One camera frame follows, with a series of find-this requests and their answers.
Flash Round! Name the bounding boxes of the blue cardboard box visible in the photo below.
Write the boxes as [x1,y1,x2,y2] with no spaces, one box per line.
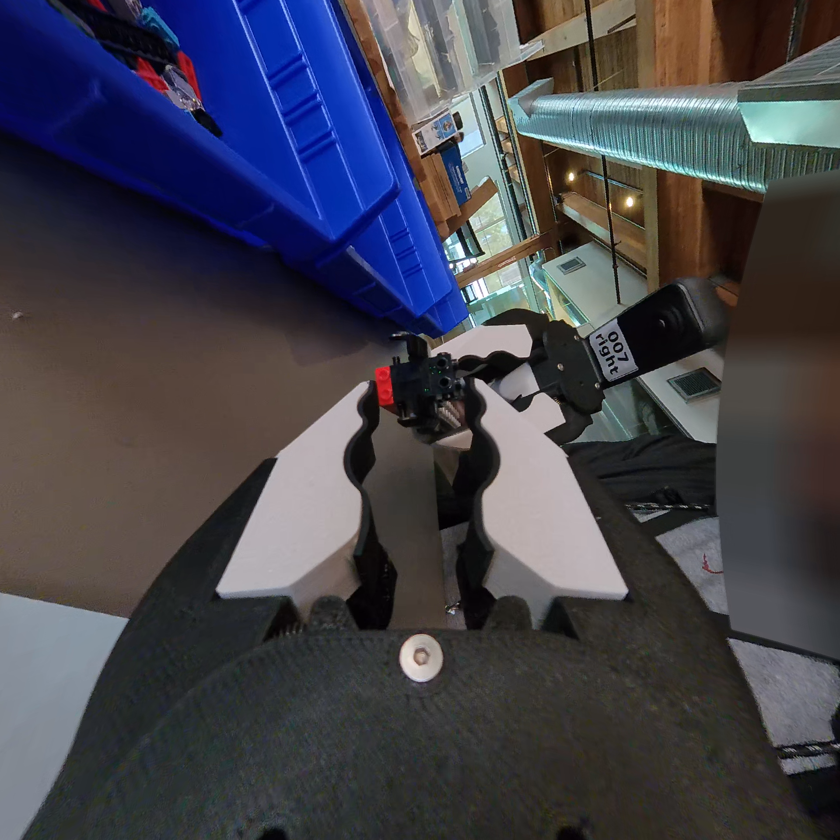
[438,146,475,203]

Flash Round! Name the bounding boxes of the grey black toy brick model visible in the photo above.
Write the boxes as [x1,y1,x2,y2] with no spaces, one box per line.
[374,331,472,446]

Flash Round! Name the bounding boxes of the black metal ceiling pipe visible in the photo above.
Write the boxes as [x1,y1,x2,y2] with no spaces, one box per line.
[583,0,622,308]

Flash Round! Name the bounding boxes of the blue plastic storage bin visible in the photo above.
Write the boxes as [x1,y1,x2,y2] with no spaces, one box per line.
[289,0,458,324]
[0,0,403,249]
[407,282,471,337]

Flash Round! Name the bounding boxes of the grey desk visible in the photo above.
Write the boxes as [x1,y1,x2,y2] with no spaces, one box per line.
[0,131,473,621]

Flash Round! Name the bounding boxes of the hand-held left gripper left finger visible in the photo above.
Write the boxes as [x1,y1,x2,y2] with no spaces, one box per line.
[215,381,399,631]

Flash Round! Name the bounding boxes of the clear plastic storage box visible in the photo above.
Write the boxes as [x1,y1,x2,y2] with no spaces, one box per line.
[453,0,546,88]
[360,0,475,126]

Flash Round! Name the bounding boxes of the small printed cardboard box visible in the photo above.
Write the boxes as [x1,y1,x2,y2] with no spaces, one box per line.
[412,112,460,156]

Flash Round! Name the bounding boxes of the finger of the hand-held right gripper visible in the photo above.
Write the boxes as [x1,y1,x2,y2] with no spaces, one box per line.
[434,326,546,383]
[493,367,547,411]

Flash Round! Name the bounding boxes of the silver ventilation duct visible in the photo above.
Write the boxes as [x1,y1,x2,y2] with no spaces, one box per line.
[508,36,840,194]

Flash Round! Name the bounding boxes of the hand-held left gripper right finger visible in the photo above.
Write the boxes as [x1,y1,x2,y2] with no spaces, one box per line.
[453,377,631,631]

